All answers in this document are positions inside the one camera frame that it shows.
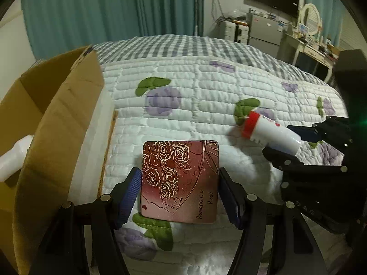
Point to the narrow green curtain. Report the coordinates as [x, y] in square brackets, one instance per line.
[172, 5]

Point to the silver fridge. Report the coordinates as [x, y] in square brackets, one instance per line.
[265, 34]

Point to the white dressing table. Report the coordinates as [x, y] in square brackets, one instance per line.
[309, 51]

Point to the red rose print box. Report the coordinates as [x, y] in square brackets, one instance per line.
[183, 183]

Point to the brown cardboard box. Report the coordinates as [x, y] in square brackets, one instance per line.
[63, 120]

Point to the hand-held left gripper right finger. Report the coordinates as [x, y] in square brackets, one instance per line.
[230, 197]

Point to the wide green curtain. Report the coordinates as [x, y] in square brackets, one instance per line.
[80, 14]

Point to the white oval mirror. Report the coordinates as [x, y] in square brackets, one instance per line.
[311, 17]

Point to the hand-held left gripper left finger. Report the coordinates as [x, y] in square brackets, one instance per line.
[129, 200]

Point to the white louvred wardrobe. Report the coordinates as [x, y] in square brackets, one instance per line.
[351, 37]

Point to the white bottle with red cap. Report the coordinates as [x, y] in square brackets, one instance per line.
[275, 134]

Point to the white mop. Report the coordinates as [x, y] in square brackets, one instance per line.
[196, 20]

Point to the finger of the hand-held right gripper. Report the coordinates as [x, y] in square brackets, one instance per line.
[282, 160]
[308, 134]

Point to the plain white plastic bottle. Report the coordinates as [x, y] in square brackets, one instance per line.
[15, 157]

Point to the clear plastic bag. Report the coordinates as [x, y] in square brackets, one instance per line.
[236, 14]

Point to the white floral quilt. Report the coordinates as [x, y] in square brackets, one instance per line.
[200, 106]

